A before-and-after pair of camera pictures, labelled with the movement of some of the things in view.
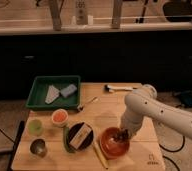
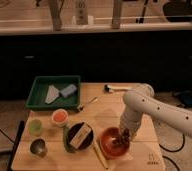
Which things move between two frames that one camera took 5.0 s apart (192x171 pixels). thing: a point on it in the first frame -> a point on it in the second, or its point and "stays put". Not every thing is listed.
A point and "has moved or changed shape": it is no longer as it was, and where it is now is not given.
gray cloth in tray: [52, 94] stays put
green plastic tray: [41, 85] stays put
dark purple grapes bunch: [123, 135] has moved or changed shape
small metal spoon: [81, 107] stays put
